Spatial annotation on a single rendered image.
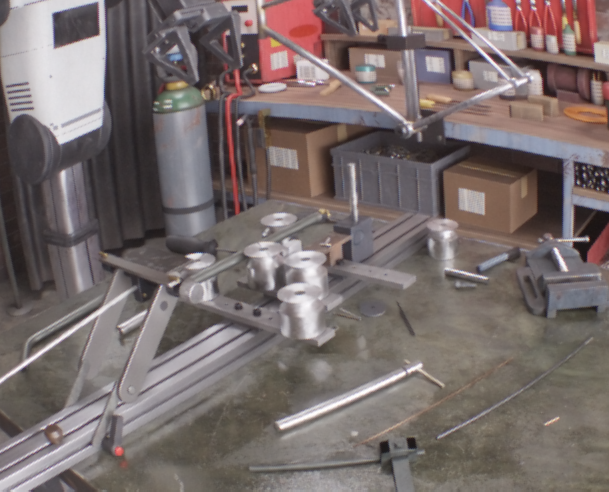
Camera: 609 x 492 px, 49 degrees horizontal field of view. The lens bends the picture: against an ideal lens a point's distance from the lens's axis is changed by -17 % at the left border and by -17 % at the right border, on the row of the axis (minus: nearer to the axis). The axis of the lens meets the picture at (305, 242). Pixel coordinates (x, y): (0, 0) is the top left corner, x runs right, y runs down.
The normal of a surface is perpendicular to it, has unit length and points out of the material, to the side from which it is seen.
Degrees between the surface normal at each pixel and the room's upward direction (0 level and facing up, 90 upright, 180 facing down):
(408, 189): 90
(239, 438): 0
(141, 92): 90
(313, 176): 89
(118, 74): 91
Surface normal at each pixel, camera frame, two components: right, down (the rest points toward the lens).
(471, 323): -0.08, -0.93
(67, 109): 0.87, 0.11
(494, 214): -0.66, 0.32
